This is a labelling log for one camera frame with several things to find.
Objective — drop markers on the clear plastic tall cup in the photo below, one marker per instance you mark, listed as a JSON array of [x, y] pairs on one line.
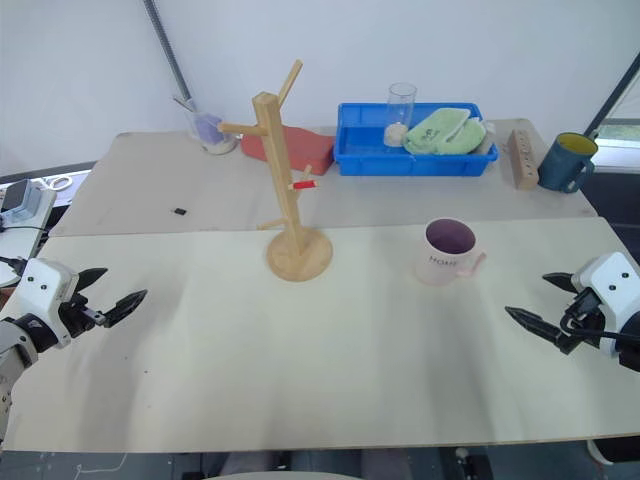
[[400, 115]]

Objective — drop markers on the green cloth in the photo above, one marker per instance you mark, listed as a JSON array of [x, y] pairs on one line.
[[442, 132]]

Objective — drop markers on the dark blue yellow mug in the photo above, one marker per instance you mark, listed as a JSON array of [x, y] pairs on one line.
[[567, 162]]

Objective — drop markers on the clear measuring cup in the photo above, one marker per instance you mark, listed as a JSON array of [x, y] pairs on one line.
[[210, 130]]

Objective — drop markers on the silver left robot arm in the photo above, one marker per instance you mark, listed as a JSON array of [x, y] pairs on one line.
[[12, 345]]

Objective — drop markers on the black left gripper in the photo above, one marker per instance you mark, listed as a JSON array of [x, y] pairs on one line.
[[75, 312]]

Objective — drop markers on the grey electronic device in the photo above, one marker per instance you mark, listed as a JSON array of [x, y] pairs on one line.
[[22, 200]]

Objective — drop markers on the grey metal pole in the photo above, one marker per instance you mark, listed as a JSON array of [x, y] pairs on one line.
[[167, 47]]

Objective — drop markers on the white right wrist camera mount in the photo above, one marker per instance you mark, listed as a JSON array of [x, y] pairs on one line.
[[611, 290]]

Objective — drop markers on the red tape marker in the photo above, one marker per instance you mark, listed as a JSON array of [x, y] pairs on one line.
[[303, 185]]

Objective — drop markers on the black tent pole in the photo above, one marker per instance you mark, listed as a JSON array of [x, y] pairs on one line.
[[610, 95]]

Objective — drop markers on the wooden mug tree stand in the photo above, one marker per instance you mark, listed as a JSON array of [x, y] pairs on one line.
[[285, 190]]

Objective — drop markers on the blue plastic tray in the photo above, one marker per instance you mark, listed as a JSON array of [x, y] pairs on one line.
[[415, 145]]

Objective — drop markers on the pink white HOME mug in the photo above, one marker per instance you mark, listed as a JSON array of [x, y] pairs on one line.
[[447, 252]]

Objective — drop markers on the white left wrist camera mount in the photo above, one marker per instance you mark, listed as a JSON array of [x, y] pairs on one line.
[[42, 287]]

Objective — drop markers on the small black clip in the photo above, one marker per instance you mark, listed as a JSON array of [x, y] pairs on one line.
[[180, 211]]

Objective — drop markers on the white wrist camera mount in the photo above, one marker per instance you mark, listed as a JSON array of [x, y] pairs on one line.
[[611, 290], [42, 287]]

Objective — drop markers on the red foam block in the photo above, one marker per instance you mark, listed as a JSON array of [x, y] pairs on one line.
[[295, 147]]

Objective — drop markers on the wooden block with holes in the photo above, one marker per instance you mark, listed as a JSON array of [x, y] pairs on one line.
[[522, 160]]

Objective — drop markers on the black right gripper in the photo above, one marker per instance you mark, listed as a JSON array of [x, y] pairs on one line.
[[582, 312]]

